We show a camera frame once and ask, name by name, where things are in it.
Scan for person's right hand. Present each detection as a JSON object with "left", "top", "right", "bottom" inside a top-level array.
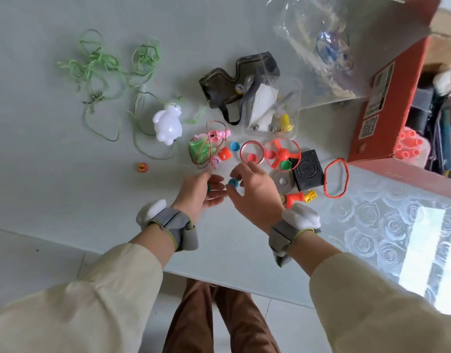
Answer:
[{"left": 225, "top": 161, "right": 285, "bottom": 234}]

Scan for person's left hand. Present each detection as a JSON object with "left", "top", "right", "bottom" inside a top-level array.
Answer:
[{"left": 172, "top": 169, "right": 229, "bottom": 223}]

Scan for person's right forearm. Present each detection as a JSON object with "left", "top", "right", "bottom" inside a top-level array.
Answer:
[{"left": 286, "top": 229, "right": 451, "bottom": 353}]

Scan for person's left forearm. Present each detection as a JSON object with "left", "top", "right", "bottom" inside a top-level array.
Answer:
[{"left": 0, "top": 217, "right": 182, "bottom": 353}]

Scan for white grey left wrist tracker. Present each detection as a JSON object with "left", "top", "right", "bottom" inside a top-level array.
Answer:
[{"left": 136, "top": 199, "right": 199, "bottom": 252}]

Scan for white grey wrist tracker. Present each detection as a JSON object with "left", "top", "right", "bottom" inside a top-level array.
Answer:
[
  {"left": 136, "top": 199, "right": 199, "bottom": 252},
  {"left": 268, "top": 203, "right": 322, "bottom": 268}
]

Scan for green plastic toy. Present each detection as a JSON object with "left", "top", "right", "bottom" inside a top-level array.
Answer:
[{"left": 189, "top": 138, "right": 217, "bottom": 166}]

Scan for grey round disc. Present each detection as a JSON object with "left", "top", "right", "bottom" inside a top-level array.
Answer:
[{"left": 269, "top": 170, "right": 296, "bottom": 194}]

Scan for orange plastic peg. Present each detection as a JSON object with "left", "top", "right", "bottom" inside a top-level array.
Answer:
[{"left": 286, "top": 192, "right": 305, "bottom": 209}]

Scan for pink pig toy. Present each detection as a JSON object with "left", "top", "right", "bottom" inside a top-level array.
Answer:
[{"left": 194, "top": 129, "right": 232, "bottom": 170}]

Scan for white grey right wrist tracker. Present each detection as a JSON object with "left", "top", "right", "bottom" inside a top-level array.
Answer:
[{"left": 268, "top": 203, "right": 322, "bottom": 268}]

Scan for black square embossed box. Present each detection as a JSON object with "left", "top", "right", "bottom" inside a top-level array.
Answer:
[{"left": 292, "top": 149, "right": 325, "bottom": 192}]

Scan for white bear figurine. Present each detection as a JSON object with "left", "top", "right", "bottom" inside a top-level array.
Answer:
[{"left": 152, "top": 103, "right": 183, "bottom": 146}]

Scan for white folded paper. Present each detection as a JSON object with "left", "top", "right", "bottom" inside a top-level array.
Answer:
[{"left": 249, "top": 83, "right": 279, "bottom": 122}]

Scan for small clear plastic bag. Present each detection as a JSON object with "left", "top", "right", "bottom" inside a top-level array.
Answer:
[{"left": 242, "top": 75, "right": 303, "bottom": 140}]

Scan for dark transparent pouch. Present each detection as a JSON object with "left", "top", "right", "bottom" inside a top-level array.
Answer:
[{"left": 198, "top": 51, "right": 281, "bottom": 126}]

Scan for red rubber band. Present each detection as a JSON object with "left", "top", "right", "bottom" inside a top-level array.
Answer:
[{"left": 323, "top": 158, "right": 350, "bottom": 200}]

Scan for person's brown trousers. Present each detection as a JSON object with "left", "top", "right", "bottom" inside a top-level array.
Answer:
[{"left": 162, "top": 278, "right": 281, "bottom": 353}]

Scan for large clear plastic bag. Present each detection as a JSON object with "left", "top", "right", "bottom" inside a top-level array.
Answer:
[{"left": 266, "top": 0, "right": 359, "bottom": 104}]

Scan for blue clear round toy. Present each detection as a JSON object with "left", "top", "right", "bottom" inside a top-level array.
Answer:
[{"left": 315, "top": 31, "right": 355, "bottom": 73}]

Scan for clear tub of orange pegs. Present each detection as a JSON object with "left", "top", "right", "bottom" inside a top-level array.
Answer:
[{"left": 393, "top": 126, "right": 431, "bottom": 169}]

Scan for orange cardboard box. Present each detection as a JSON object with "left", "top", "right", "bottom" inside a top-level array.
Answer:
[{"left": 347, "top": 0, "right": 451, "bottom": 201}]

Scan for pink plastic ring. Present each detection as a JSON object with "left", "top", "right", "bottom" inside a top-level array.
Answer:
[{"left": 239, "top": 140, "right": 266, "bottom": 165}]

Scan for copper wire loop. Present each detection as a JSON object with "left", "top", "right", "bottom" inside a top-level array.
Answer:
[{"left": 189, "top": 121, "right": 228, "bottom": 169}]

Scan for orange propeller toy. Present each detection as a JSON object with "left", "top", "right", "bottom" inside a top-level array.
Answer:
[{"left": 264, "top": 138, "right": 302, "bottom": 172}]

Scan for tangled green string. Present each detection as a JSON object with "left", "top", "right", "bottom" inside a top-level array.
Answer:
[{"left": 56, "top": 29, "right": 208, "bottom": 161}]

